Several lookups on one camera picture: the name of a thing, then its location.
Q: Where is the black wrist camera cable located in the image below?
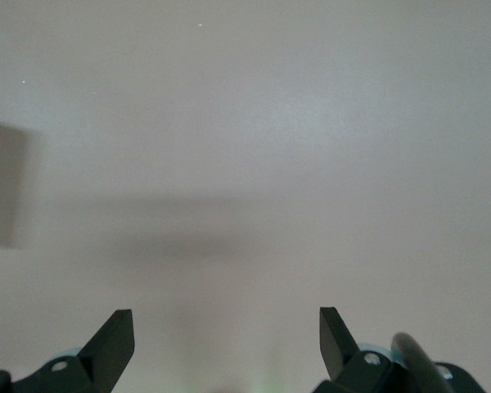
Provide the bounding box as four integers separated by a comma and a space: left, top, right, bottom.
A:
391, 332, 455, 393

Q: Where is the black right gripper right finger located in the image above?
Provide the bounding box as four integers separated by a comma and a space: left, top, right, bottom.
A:
313, 306, 410, 393

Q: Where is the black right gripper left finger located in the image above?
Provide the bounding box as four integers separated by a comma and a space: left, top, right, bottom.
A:
0, 309, 135, 393

